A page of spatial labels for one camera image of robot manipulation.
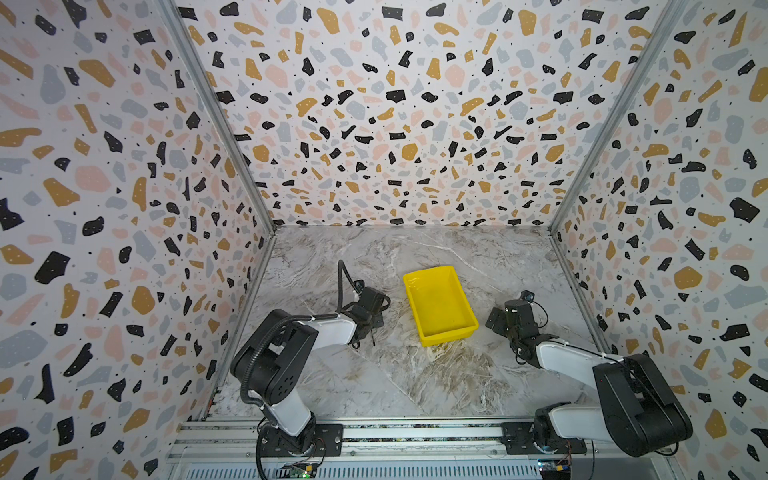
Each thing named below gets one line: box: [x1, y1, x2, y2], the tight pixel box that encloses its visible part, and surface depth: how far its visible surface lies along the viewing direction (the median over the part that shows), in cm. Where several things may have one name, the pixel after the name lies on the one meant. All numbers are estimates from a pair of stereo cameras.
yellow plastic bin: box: [403, 266, 480, 348], surface depth 97 cm
